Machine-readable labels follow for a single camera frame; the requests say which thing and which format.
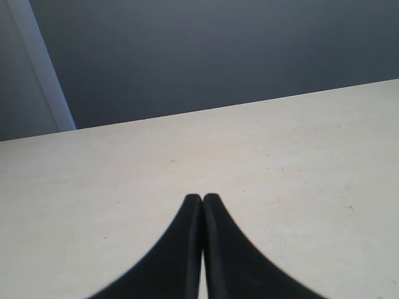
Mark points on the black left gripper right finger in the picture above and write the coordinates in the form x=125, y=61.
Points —
x=235, y=268

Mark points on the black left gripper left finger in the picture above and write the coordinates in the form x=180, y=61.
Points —
x=172, y=267

